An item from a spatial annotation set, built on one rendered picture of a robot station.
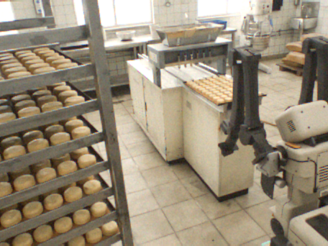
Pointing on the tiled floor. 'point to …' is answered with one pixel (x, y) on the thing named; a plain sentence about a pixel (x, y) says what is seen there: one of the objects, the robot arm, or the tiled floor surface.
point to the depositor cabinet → (159, 109)
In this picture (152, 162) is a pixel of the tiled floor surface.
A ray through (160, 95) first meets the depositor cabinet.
